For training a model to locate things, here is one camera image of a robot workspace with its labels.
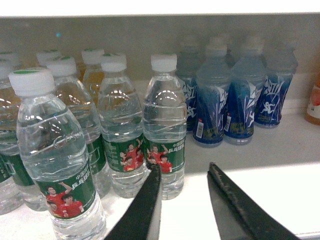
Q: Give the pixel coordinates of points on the water bottle front left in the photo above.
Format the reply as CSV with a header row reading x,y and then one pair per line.
x,y
53,150

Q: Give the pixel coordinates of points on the blue sports bottle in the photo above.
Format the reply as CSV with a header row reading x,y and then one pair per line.
x,y
213,81
248,76
281,68

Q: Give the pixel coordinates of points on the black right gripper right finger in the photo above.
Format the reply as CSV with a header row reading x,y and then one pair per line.
x,y
237,216

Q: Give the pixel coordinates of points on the water bottle second row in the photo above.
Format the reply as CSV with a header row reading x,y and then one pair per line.
x,y
120,114

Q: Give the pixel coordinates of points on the blue sports bottle front middle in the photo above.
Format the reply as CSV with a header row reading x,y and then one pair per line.
x,y
248,76

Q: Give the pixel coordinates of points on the peach drink bottle far left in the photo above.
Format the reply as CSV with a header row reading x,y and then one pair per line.
x,y
312,114

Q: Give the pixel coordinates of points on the blue sports bottle front left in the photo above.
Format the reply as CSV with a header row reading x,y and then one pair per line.
x,y
213,81

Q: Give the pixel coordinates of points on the blue sports bottle right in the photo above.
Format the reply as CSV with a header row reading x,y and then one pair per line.
x,y
281,68

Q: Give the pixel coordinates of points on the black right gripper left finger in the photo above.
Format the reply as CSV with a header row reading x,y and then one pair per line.
x,y
142,219

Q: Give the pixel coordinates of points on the clear water bottle green label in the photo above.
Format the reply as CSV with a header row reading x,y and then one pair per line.
x,y
165,123

